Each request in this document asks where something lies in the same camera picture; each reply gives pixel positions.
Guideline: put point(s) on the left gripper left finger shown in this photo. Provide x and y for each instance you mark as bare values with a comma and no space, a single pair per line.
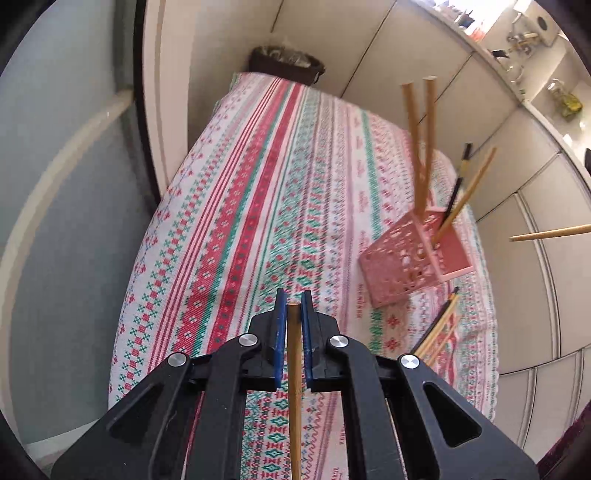
184,420

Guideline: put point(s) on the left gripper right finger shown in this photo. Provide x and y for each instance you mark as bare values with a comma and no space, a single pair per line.
402,420

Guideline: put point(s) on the bamboo chopstick five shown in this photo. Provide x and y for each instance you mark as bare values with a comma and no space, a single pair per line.
294,365

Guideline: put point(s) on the bamboo chopstick four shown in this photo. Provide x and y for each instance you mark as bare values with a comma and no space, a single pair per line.
465,198

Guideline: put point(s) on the black chopstick gold band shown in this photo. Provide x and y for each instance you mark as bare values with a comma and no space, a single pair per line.
461,174

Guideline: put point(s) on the bamboo chopstick three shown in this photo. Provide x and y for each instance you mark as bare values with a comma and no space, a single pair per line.
437,329

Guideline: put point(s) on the bamboo chopstick two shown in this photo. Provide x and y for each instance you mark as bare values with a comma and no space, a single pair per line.
556,233

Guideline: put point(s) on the bamboo chopstick one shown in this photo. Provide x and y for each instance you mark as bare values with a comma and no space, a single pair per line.
413,127

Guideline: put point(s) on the white lower kitchen cabinets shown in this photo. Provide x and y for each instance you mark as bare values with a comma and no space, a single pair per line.
494,76

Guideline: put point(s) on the pink perforated utensil basket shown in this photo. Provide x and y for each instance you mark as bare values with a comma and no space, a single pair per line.
403,260

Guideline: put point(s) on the patterned striped tablecloth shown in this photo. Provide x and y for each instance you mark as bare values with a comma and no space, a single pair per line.
284,189

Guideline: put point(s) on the yellow hanging bag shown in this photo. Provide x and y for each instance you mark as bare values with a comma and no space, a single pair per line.
568,105

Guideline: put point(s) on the dark brown trash bin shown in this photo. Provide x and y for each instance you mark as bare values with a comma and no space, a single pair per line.
287,63

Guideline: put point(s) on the white wall water heater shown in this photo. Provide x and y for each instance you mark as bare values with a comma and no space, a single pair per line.
542,23

